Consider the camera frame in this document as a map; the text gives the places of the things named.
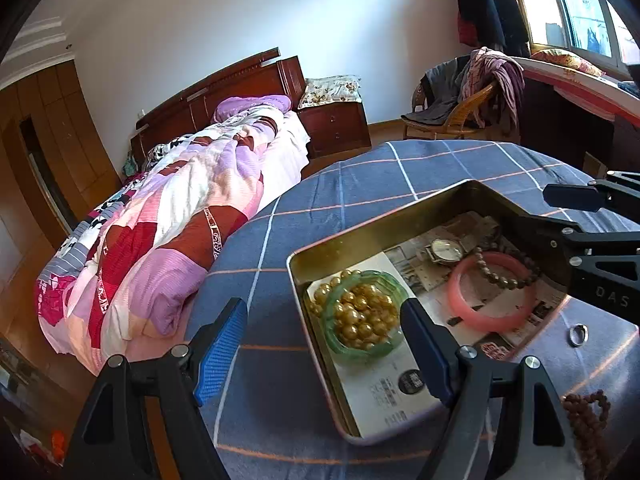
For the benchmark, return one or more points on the pink bangle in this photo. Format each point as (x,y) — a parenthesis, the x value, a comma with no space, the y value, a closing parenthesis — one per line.
(462,302)

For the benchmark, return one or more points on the brown wooden wardrobe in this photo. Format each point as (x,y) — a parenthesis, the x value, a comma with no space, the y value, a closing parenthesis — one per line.
(50,150)

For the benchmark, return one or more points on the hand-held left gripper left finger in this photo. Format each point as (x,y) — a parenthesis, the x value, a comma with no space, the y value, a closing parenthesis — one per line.
(220,350)

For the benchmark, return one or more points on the dark wooden bed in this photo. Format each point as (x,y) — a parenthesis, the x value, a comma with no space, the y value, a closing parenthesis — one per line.
(200,95)

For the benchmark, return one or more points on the floral pillow with red trim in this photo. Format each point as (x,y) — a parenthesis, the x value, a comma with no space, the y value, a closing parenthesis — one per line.
(565,61)

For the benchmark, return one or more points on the pink desk cloth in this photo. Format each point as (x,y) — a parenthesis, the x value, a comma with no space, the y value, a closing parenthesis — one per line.
(575,87)

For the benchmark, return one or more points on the brown cardboard box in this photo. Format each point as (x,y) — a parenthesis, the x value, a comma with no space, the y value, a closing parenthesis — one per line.
(595,165)

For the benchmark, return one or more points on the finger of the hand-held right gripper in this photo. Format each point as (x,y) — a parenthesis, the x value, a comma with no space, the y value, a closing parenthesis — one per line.
(545,240)
(575,196)

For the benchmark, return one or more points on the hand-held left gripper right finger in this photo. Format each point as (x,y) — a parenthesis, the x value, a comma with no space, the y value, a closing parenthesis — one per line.
(425,355)

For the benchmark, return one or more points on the folded dark clothes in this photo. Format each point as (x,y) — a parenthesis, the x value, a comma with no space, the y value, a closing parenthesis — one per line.
(630,89)

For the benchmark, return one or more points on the pink patchwork quilt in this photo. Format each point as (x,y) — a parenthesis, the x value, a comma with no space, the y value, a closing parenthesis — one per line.
(165,225)

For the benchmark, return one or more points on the wicker chair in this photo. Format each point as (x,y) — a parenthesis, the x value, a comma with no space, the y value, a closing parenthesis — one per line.
(465,115)

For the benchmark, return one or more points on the dark wooden nightstand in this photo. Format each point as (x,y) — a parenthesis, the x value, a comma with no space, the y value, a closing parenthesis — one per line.
(335,127)

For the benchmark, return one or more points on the silver wristwatch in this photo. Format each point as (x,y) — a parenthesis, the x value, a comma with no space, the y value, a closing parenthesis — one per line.
(444,250)

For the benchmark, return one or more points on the floral pillow with white ground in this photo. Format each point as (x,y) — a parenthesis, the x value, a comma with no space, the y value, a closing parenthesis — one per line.
(330,91)

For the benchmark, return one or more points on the mauve clothing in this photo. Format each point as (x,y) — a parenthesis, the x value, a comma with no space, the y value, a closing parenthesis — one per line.
(500,80)

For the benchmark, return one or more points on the pink tin box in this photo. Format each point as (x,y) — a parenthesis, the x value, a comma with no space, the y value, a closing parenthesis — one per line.
(320,360)

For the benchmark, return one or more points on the window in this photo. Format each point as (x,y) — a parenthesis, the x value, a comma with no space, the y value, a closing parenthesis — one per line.
(575,5)

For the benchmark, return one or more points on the teal cloth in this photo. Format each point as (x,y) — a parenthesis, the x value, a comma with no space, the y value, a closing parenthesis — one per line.
(131,165)

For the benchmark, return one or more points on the hanging dark coats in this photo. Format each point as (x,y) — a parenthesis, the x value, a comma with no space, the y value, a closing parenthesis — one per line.
(485,5)

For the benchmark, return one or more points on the dark wooden desk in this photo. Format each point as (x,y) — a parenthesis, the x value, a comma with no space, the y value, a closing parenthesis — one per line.
(555,125)

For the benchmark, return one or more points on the dark grey clothing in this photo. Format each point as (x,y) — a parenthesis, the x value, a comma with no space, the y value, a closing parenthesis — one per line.
(440,95)

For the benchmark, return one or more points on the printed paper sheet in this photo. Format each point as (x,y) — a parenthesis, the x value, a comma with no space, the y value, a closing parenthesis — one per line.
(380,390)

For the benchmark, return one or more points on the green glass bangle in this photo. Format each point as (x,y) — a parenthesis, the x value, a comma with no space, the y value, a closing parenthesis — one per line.
(345,347)

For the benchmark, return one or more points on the purple pillow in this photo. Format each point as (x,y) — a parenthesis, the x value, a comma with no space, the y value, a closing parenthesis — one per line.
(250,107)

